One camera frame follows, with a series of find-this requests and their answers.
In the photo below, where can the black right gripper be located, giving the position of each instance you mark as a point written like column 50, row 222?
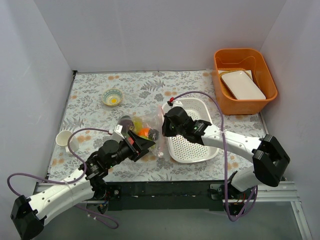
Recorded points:
column 166, row 127

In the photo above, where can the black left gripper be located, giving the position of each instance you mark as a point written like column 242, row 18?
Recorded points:
column 133, row 145

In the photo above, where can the clear zip top bag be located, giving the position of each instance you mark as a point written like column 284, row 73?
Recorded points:
column 147, row 126

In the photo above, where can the dark purple plum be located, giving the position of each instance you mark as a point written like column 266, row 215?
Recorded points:
column 153, row 134

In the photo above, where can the dark red apple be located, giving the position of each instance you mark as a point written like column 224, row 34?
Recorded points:
column 127, row 123

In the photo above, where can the orange fruit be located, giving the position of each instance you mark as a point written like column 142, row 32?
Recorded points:
column 144, row 132

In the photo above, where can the yellow banana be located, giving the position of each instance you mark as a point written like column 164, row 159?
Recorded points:
column 138, row 124

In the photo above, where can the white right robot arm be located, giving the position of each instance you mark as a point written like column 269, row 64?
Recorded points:
column 269, row 159

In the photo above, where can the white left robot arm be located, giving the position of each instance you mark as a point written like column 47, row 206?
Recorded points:
column 31, row 214

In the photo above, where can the white perforated plastic basket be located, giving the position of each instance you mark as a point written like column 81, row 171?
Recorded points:
column 184, row 151

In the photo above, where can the white paper cup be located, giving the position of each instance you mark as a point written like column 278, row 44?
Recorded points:
column 62, row 141

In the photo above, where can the floral patterned table mat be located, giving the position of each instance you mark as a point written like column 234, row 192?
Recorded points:
column 89, row 118

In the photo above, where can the patterned small bowl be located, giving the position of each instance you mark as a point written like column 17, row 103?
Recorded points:
column 112, row 97

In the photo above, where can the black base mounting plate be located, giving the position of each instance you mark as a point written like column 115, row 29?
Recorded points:
column 164, row 195

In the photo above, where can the white rectangular plate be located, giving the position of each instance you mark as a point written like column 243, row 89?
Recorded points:
column 241, row 85

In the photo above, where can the orange plastic tub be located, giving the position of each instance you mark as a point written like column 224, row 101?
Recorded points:
column 231, row 59

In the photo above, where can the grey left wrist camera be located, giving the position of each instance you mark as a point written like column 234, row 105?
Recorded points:
column 117, row 133

